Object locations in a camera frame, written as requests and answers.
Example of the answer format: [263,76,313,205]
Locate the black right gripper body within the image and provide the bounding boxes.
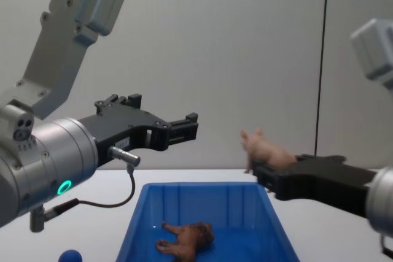
[274,158,378,218]

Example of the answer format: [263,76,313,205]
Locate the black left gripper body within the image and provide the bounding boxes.
[78,108,169,164]

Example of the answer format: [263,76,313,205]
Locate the pink toy pig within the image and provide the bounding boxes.
[239,128,298,174]

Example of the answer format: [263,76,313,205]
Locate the blue plastic bin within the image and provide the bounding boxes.
[114,182,301,262]

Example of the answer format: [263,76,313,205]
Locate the brown toy animal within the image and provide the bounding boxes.
[155,221,216,259]

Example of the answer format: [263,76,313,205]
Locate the small blue ball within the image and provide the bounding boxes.
[58,249,84,262]

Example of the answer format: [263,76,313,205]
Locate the thin dark cable silver plug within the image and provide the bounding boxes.
[29,146,142,233]

